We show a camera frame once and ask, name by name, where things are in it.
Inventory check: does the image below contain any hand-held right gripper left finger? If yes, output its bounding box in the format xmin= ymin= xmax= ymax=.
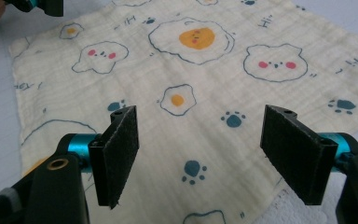
xmin=67 ymin=105 xmax=140 ymax=209

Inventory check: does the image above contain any cream printed cloth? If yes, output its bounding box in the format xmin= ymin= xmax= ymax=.
xmin=8 ymin=0 xmax=358 ymax=224

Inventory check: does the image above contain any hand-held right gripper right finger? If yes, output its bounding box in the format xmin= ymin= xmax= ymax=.
xmin=259 ymin=105 xmax=353 ymax=206

